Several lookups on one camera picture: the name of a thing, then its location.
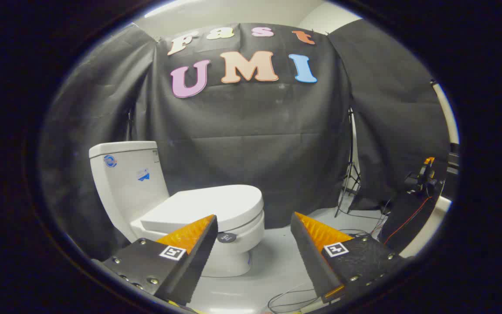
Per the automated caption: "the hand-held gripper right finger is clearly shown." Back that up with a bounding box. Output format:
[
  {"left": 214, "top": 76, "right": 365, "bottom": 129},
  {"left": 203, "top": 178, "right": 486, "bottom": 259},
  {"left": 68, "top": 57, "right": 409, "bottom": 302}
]
[{"left": 290, "top": 212, "right": 409, "bottom": 305}]

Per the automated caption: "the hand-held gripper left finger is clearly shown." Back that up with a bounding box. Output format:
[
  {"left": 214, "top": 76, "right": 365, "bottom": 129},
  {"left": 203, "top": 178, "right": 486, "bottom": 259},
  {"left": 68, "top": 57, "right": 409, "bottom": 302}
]
[{"left": 92, "top": 214, "right": 219, "bottom": 306}]

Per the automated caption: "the white toilet lid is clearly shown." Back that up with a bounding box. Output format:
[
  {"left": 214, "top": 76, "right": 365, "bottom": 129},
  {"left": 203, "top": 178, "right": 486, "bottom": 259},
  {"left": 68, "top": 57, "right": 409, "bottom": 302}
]
[{"left": 140, "top": 184, "right": 265, "bottom": 234}]

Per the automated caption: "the white toilet seat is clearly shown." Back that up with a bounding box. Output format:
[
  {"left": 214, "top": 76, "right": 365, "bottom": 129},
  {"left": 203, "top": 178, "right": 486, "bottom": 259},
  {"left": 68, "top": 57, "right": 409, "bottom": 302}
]
[{"left": 130, "top": 208, "right": 266, "bottom": 243}]

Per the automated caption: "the white toilet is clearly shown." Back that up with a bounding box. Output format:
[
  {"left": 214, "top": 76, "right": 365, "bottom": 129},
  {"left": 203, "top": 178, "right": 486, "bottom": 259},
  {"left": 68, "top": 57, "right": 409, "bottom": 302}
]
[{"left": 88, "top": 140, "right": 266, "bottom": 278}]

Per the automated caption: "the black light stand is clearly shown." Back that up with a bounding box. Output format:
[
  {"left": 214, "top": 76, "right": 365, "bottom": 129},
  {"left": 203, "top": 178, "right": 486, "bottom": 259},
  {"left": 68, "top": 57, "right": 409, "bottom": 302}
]
[{"left": 334, "top": 108, "right": 363, "bottom": 218}]

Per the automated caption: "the black covered table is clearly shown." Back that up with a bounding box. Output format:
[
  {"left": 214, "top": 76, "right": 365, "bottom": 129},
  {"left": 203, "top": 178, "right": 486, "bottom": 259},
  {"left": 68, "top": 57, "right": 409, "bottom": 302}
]
[{"left": 379, "top": 191, "right": 444, "bottom": 254}]

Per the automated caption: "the orange black gripper device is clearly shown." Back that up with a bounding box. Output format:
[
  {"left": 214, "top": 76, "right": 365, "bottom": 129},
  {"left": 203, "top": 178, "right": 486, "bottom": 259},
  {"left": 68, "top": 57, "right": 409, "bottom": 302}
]
[{"left": 404, "top": 157, "right": 440, "bottom": 198}]

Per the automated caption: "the black backdrop cloth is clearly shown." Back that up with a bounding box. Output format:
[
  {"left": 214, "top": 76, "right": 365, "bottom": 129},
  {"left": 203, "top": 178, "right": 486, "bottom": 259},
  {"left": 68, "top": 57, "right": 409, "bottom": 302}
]
[{"left": 39, "top": 19, "right": 451, "bottom": 263}]

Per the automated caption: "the red cable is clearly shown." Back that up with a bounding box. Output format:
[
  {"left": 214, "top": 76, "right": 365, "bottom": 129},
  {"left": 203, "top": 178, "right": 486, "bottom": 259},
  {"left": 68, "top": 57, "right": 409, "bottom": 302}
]
[{"left": 383, "top": 196, "right": 433, "bottom": 246}]

